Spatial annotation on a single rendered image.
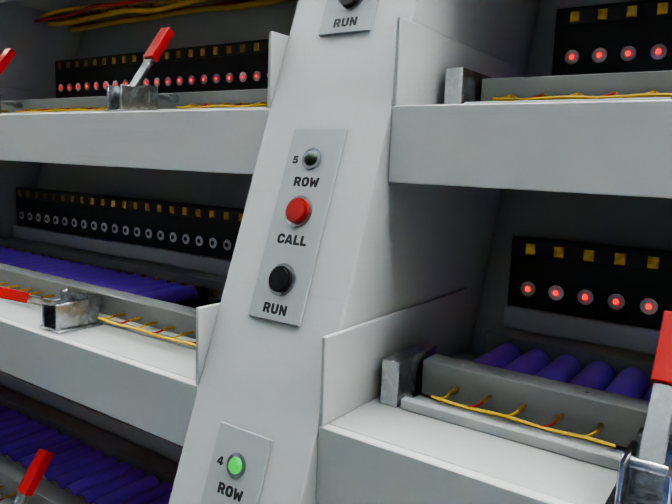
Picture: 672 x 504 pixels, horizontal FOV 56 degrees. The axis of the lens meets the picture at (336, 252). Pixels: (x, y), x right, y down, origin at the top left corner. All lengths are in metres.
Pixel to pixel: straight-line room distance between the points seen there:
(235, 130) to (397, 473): 0.25
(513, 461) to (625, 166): 0.15
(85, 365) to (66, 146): 0.21
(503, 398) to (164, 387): 0.22
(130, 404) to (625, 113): 0.36
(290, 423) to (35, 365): 0.26
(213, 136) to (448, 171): 0.19
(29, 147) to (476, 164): 0.45
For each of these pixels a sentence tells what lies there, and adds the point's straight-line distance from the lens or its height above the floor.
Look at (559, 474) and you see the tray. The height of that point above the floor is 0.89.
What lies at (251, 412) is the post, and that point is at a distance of 0.39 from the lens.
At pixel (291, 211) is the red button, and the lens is 0.39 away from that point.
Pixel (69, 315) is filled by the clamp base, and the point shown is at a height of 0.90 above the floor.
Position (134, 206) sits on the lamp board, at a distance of 0.76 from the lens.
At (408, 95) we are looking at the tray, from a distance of 0.39.
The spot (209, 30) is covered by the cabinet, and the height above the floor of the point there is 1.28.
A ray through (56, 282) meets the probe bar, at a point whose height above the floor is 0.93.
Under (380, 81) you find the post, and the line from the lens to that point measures 0.39.
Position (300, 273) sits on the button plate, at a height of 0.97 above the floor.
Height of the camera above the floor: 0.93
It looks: 8 degrees up
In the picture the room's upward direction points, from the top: 13 degrees clockwise
